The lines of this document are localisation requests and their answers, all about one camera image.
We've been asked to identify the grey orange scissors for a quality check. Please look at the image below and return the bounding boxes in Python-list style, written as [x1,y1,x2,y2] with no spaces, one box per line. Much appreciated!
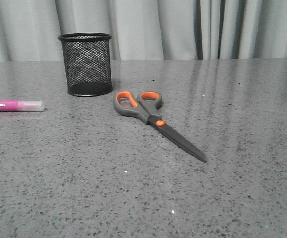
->
[113,91,206,163]

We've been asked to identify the pink pen clear cap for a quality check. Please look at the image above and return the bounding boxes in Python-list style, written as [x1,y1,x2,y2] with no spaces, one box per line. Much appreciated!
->
[0,100,45,112]

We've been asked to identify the black mesh pen holder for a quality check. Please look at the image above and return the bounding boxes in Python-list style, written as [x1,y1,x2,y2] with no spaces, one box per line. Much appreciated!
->
[58,33,113,97]

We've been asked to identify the grey curtain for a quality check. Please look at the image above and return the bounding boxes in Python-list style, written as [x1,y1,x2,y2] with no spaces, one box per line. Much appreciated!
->
[0,0,287,61]

